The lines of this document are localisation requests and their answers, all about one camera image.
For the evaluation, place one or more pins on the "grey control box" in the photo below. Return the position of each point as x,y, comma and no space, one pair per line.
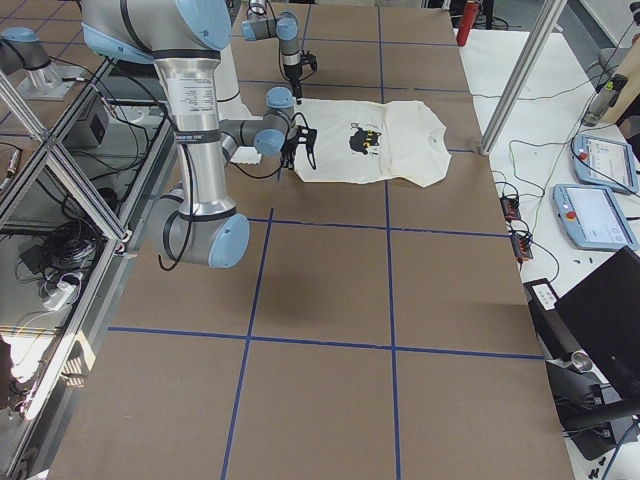
89,130

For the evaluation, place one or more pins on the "teach pendant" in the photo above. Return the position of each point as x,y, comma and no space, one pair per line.
610,163
592,217

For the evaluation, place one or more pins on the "orange circuit board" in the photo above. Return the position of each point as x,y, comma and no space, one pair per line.
521,245
510,208

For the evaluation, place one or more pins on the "near teach pendant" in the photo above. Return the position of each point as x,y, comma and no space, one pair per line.
592,217

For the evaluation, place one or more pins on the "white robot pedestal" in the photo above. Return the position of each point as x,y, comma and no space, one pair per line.
230,104

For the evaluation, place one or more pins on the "far teach pendant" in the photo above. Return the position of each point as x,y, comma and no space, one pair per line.
610,163

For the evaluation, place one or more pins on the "orange circuit board near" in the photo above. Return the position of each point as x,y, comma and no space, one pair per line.
521,245

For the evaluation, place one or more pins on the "aluminium frame rail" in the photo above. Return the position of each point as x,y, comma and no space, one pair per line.
67,222

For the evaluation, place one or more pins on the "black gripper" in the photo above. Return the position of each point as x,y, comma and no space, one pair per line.
294,74
290,148

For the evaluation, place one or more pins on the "aluminium frame post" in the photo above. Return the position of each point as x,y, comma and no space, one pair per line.
534,44

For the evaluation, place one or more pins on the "cream cat print shirt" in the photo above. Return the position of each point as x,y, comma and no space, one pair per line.
363,142

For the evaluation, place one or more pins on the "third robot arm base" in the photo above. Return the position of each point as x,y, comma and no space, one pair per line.
21,49

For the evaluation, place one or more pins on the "red cylinder tube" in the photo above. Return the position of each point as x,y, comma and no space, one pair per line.
466,22

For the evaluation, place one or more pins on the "orange circuit board far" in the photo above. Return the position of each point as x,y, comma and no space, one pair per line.
510,208

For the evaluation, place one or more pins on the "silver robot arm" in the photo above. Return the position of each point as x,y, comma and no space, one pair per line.
197,221
262,23

